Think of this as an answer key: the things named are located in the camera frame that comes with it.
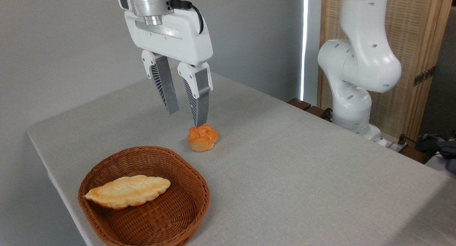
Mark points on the dark metal screen hinge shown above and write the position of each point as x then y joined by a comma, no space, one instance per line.
423,76

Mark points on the grey tablecloth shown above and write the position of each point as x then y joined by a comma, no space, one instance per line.
302,174

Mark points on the round orange bread roll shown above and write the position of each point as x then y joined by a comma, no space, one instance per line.
202,139

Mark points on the dark grey bag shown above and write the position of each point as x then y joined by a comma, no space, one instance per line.
447,149

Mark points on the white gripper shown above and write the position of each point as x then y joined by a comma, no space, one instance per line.
178,39

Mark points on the dark brown wooden slats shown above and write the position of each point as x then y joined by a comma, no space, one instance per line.
302,104

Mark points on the long pale braided bread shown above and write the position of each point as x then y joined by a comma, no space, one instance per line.
128,191

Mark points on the wooden rattan folding screen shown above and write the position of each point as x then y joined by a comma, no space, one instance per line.
413,25

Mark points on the brown woven wicker basket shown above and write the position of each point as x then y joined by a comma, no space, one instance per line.
167,217

